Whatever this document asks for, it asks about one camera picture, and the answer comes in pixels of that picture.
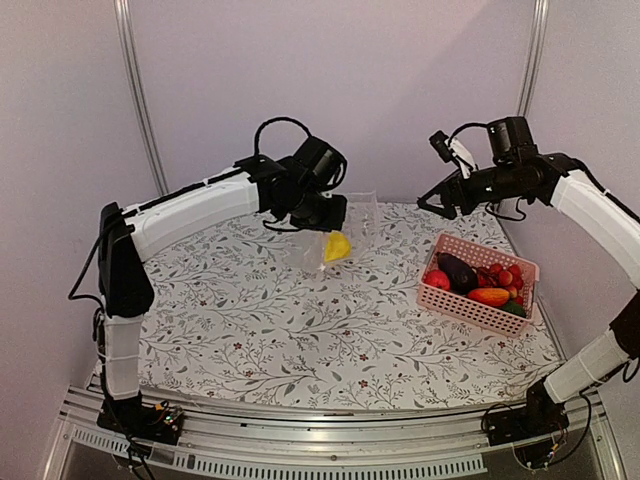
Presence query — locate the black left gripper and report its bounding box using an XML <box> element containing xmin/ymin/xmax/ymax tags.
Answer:
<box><xmin>280</xmin><ymin>184</ymin><xmax>348</xmax><ymax>232</ymax></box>

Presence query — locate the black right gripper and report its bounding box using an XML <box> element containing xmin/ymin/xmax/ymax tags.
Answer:
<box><xmin>418</xmin><ymin>162</ymin><xmax>529</xmax><ymax>219</ymax></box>

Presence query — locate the clear zip top bag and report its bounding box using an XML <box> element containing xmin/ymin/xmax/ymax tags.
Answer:
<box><xmin>284</xmin><ymin>191</ymin><xmax>379</xmax><ymax>272</ymax></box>

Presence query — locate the yellow toy pepper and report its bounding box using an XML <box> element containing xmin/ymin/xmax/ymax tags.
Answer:
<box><xmin>324</xmin><ymin>231</ymin><xmax>352</xmax><ymax>263</ymax></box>

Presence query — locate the red toy apple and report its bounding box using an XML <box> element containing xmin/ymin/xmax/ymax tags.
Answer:
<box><xmin>422</xmin><ymin>269</ymin><xmax>451</xmax><ymax>291</ymax></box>

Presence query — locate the purple toy eggplant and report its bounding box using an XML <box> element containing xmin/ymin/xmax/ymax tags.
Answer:
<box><xmin>436</xmin><ymin>252</ymin><xmax>479</xmax><ymax>295</ymax></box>

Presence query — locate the red toy lychee bunch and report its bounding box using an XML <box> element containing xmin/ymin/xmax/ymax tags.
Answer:
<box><xmin>476</xmin><ymin>263</ymin><xmax>524</xmax><ymax>305</ymax></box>

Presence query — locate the orange toy mango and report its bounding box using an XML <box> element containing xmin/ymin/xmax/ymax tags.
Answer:
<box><xmin>467</xmin><ymin>287</ymin><xmax>511</xmax><ymax>308</ymax></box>

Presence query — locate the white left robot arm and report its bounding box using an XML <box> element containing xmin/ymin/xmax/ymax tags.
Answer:
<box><xmin>98</xmin><ymin>136</ymin><xmax>347</xmax><ymax>434</ymax></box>

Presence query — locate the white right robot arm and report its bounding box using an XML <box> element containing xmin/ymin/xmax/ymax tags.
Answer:
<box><xmin>417</xmin><ymin>116</ymin><xmax>639</xmax><ymax>436</ymax></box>

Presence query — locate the pink plastic basket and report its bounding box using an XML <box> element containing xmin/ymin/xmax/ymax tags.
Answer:
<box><xmin>417</xmin><ymin>233</ymin><xmax>539</xmax><ymax>337</ymax></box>

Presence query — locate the floral white table mat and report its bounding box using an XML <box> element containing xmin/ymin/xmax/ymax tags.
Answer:
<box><xmin>139</xmin><ymin>203</ymin><xmax>560</xmax><ymax>410</ymax></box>

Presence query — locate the dark green toy avocado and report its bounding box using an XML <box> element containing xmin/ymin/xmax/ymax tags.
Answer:
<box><xmin>501</xmin><ymin>300</ymin><xmax>527</xmax><ymax>318</ymax></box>

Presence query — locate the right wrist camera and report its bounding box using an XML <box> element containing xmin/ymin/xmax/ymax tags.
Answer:
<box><xmin>429</xmin><ymin>130</ymin><xmax>478</xmax><ymax>179</ymax></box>

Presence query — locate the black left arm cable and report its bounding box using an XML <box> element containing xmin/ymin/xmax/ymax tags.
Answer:
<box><xmin>252</xmin><ymin>117</ymin><xmax>314</xmax><ymax>159</ymax></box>

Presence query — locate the right aluminium frame post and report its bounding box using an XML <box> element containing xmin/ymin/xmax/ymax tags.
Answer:
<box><xmin>516</xmin><ymin>0</ymin><xmax>550</xmax><ymax>117</ymax></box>

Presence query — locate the aluminium frame post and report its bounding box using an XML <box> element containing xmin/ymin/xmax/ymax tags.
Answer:
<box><xmin>516</xmin><ymin>0</ymin><xmax>550</xmax><ymax>117</ymax></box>
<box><xmin>113</xmin><ymin>0</ymin><xmax>169</xmax><ymax>196</ymax></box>

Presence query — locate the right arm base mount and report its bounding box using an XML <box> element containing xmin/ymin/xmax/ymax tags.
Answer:
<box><xmin>481</xmin><ymin>403</ymin><xmax>569</xmax><ymax>446</ymax></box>

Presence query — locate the front aluminium rail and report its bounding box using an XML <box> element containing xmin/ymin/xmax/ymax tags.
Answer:
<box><xmin>43</xmin><ymin>384</ymin><xmax>628</xmax><ymax>479</ymax></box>

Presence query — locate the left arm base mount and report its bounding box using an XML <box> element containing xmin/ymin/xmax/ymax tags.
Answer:
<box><xmin>97</xmin><ymin>398</ymin><xmax>184</xmax><ymax>446</ymax></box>

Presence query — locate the left aluminium frame post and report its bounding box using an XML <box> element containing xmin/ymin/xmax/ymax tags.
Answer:
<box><xmin>113</xmin><ymin>0</ymin><xmax>169</xmax><ymax>196</ymax></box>

